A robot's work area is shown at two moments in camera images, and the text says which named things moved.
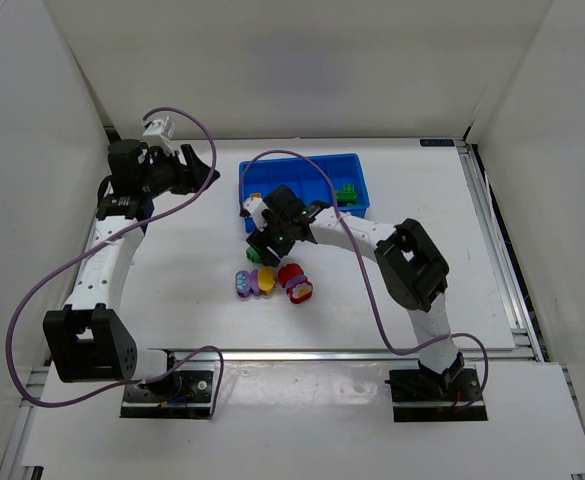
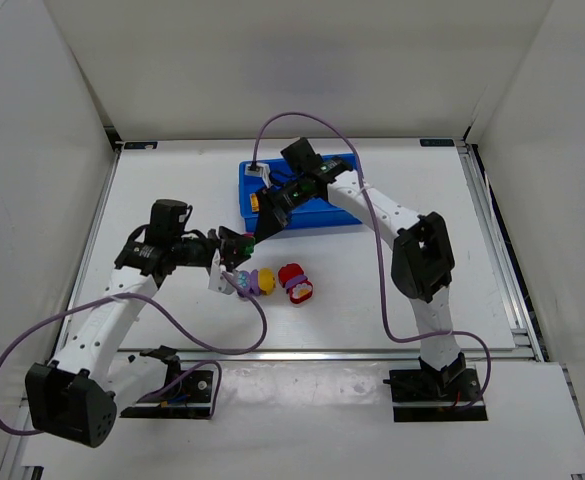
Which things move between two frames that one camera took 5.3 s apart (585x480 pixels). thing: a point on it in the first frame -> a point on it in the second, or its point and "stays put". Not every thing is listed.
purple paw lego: (243, 284) stays put
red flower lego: (301, 292) stays put
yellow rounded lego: (267, 280) stays put
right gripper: (267, 247) -> (277, 211)
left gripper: (187, 171) -> (227, 245)
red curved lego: (288, 272) stays put
